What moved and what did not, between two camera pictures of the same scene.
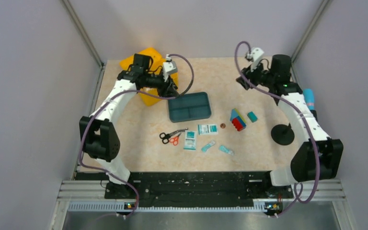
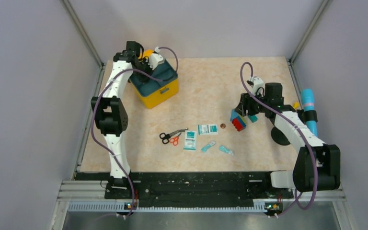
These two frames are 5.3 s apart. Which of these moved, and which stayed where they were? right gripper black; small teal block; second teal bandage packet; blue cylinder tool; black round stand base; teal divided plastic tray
Moved: right gripper black; teal divided plastic tray
Stayed: second teal bandage packet; black round stand base; small teal block; blue cylinder tool
